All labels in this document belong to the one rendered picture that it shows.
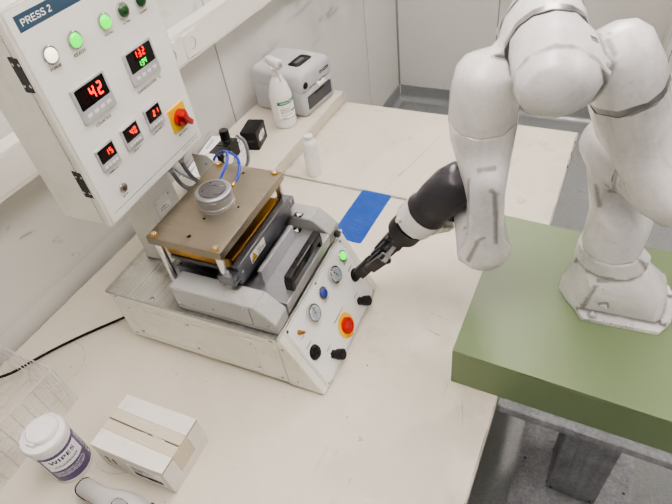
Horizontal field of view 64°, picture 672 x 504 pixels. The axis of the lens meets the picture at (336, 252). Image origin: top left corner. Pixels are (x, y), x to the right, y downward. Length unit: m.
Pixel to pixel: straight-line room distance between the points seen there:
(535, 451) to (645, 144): 1.29
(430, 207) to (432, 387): 0.41
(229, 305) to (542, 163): 1.12
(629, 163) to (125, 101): 0.89
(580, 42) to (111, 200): 0.84
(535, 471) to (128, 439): 1.29
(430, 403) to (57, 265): 1.06
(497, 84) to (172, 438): 0.87
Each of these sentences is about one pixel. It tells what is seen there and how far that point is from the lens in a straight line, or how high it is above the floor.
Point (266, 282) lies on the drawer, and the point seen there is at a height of 0.97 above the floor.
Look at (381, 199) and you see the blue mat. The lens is 1.67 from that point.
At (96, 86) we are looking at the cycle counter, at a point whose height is 1.40.
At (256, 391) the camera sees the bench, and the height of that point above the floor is 0.75.
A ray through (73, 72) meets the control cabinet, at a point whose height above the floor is 1.44.
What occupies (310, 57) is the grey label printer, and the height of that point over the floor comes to 0.96.
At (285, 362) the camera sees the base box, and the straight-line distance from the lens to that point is 1.18.
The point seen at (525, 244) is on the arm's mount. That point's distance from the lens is 1.35.
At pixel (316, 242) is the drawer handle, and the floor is 1.00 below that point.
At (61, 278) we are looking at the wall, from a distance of 1.68.
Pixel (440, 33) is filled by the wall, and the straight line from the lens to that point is 3.47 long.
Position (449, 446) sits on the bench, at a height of 0.75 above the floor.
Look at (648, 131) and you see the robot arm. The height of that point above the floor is 1.33.
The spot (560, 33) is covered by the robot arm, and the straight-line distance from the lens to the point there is 0.79.
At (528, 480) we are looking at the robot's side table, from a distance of 1.97.
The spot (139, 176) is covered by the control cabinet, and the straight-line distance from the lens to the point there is 1.18.
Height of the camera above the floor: 1.80
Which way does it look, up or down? 44 degrees down
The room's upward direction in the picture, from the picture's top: 9 degrees counter-clockwise
